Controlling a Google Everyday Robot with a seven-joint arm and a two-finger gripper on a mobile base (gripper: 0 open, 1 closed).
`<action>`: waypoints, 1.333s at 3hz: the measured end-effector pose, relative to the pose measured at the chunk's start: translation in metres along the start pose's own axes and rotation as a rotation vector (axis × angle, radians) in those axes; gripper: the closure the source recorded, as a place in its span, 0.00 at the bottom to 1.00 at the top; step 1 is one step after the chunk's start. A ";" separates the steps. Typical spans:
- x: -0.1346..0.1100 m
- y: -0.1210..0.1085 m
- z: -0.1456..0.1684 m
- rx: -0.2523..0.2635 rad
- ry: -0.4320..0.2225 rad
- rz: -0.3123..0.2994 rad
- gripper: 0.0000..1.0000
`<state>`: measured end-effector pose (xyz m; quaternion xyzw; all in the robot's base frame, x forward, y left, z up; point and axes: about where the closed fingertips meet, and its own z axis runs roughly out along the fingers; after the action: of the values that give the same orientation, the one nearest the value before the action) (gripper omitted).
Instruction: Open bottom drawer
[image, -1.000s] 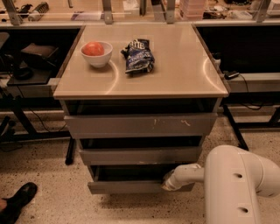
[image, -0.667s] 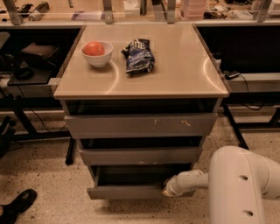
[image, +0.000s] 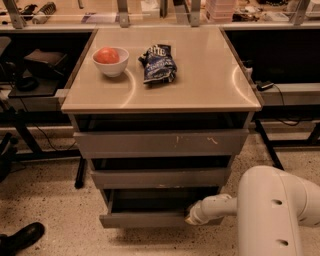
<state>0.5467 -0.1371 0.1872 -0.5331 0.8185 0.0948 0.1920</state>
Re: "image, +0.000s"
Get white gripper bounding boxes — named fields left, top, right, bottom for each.
left=184, top=194, right=232, bottom=225

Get grey bottom drawer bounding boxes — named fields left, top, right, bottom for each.
left=100, top=187, right=218, bottom=228

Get grey drawer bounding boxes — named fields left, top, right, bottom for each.
left=74, top=129, right=248, bottom=159
left=91, top=167, right=231, bottom=189
left=100, top=187, right=218, bottom=228

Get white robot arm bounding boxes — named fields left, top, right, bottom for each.
left=185, top=166, right=320, bottom=256

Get grey middle drawer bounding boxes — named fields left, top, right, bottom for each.
left=91, top=167, right=231, bottom=189

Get grey drawer cabinet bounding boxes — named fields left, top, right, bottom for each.
left=60, top=26, right=263, bottom=216

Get grey top drawer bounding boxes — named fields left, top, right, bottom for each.
left=74, top=129, right=248, bottom=159

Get black power adapter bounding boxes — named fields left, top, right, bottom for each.
left=256, top=81, right=273, bottom=91

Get blue chip bag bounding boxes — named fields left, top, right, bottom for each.
left=138, top=44, right=177, bottom=84

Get white ceramic bowl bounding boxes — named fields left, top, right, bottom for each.
left=92, top=47, right=129, bottom=77

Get red apple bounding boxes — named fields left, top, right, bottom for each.
left=95, top=47, right=119, bottom=64

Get pink stacked containers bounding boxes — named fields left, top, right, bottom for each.
left=205, top=0, right=236, bottom=23

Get black shoe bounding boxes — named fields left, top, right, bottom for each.
left=0, top=222, right=45, bottom=256

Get dark box under desk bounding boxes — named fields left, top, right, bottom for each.
left=24, top=49, right=68, bottom=79

